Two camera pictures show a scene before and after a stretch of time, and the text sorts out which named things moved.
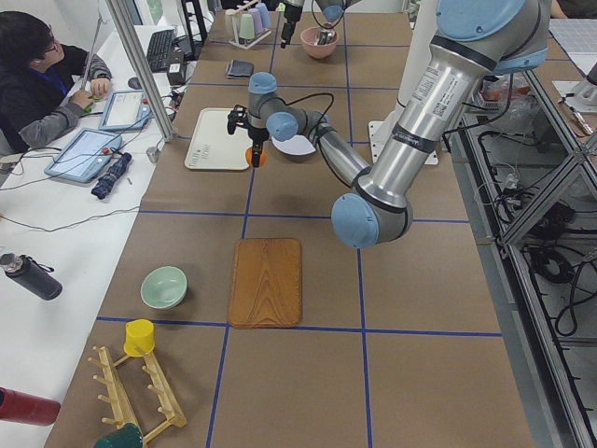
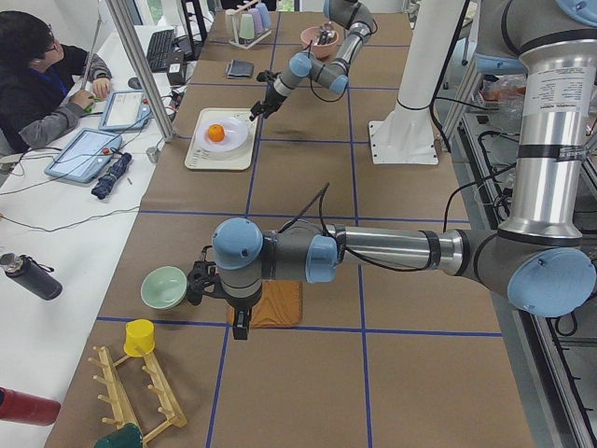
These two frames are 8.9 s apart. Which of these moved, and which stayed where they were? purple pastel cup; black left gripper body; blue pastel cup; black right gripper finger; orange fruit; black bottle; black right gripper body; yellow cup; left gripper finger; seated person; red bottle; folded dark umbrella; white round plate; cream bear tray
Moved: white round plate; orange fruit; black right gripper body; left gripper finger; black left gripper body; black right gripper finger
Stayed: seated person; purple pastel cup; folded dark umbrella; cream bear tray; black bottle; red bottle; yellow cup; blue pastel cup
